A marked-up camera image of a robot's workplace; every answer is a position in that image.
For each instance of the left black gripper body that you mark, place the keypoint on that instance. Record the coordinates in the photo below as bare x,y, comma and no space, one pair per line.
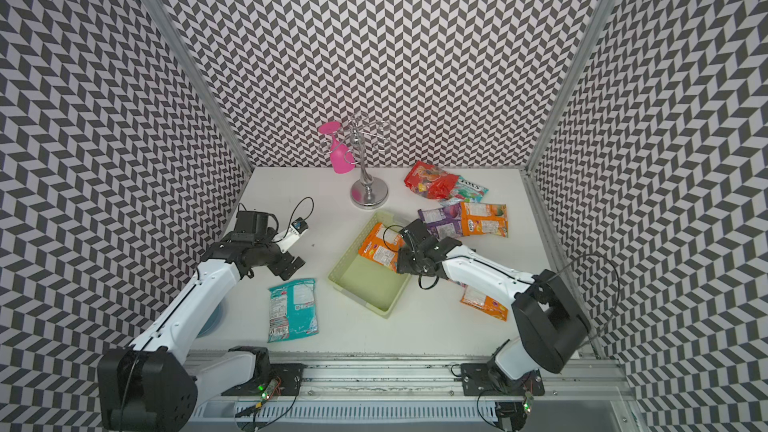
269,251

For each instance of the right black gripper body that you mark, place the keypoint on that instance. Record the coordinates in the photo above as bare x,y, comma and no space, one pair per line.
410,262

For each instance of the orange yellow Fox's candy bag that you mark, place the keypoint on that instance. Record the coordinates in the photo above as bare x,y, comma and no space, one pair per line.
382,245

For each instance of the teal candy bag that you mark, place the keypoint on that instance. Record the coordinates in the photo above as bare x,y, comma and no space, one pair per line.
292,308

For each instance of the light green plastic basket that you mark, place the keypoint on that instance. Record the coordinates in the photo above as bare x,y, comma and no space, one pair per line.
364,281

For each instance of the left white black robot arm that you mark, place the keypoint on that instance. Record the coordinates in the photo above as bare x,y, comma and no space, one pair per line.
145,385

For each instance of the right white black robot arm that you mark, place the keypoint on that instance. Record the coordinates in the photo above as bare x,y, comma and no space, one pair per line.
550,323

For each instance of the purple candy bag upper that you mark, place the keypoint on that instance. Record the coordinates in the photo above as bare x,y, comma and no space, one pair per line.
443,222

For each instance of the orange candy bag lower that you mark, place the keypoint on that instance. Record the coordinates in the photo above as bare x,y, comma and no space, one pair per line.
485,304

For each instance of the orange candy bag upper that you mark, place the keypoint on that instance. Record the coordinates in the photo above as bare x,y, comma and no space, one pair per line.
484,219

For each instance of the red candy bag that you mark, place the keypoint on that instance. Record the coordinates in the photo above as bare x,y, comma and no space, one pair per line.
430,181

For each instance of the green Fox's candy bag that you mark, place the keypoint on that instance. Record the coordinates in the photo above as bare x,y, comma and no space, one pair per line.
467,191

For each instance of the silver metal glass rack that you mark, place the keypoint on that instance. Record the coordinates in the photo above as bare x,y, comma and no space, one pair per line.
368,192

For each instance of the blue plate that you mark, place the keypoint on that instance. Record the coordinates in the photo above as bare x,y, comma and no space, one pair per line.
213,322

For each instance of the pink plastic wine glass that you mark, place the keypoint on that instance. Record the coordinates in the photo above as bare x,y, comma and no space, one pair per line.
342,160

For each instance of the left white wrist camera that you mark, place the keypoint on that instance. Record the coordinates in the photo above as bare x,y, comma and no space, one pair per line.
292,234

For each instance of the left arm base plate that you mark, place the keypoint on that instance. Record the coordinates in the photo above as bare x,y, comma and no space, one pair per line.
288,377

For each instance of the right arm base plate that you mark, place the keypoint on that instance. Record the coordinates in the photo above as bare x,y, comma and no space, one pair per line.
481,379

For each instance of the aluminium front rail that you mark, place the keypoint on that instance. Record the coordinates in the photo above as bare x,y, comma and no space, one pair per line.
425,378

